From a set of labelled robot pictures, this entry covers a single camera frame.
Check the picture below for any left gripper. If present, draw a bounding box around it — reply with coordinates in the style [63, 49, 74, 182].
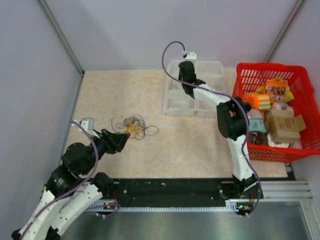
[82, 128, 131, 175]

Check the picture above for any yellow cable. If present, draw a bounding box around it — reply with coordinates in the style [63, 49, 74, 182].
[124, 119, 146, 137]

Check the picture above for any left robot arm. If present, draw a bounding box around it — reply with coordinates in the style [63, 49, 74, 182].
[11, 129, 131, 240]

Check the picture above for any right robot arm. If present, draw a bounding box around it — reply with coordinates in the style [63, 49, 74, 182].
[178, 61, 262, 199]

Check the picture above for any clear plastic compartment tray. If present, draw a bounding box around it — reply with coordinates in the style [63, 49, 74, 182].
[162, 59, 227, 119]

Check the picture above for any black round ball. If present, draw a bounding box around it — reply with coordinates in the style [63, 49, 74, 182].
[243, 102, 252, 113]

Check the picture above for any teal small box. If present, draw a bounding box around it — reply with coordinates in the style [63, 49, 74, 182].
[249, 118, 266, 133]

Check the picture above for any red plastic basket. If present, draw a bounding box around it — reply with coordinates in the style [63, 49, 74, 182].
[231, 62, 320, 164]

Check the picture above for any orange sponge pack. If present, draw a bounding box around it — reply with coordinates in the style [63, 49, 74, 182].
[244, 92, 271, 110]

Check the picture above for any orange snack package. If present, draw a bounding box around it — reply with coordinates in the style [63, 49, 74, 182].
[262, 80, 288, 103]

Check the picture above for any pink wrapped roll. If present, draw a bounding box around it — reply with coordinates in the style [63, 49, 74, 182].
[270, 101, 294, 114]

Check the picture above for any brown cardboard box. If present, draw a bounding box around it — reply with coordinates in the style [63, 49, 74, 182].
[265, 109, 307, 144]

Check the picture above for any yellow snack bag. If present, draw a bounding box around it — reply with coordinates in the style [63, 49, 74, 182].
[255, 77, 294, 103]

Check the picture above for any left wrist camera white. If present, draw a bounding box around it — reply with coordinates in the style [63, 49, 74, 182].
[79, 117, 97, 137]

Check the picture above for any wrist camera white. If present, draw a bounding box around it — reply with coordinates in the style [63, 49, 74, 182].
[79, 117, 97, 137]
[182, 50, 197, 61]

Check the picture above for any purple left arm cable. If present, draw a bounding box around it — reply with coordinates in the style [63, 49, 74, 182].
[18, 119, 121, 240]

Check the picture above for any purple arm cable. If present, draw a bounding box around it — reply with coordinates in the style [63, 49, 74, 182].
[161, 40, 262, 217]
[18, 119, 121, 240]

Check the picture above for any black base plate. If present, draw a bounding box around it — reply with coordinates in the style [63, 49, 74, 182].
[108, 178, 259, 208]

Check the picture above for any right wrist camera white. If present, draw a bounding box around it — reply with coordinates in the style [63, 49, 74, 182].
[182, 50, 197, 61]

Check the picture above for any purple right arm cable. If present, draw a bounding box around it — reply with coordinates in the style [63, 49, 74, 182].
[161, 40, 262, 217]

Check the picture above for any left corner aluminium post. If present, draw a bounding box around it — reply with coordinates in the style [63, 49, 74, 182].
[37, 0, 85, 76]

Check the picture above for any corner aluminium post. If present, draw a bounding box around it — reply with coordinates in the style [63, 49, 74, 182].
[37, 0, 85, 76]
[263, 0, 306, 63]

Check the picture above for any white cable duct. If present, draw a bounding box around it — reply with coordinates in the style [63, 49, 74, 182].
[86, 200, 249, 213]

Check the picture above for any right corner aluminium post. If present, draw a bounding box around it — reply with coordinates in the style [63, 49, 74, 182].
[263, 0, 306, 63]

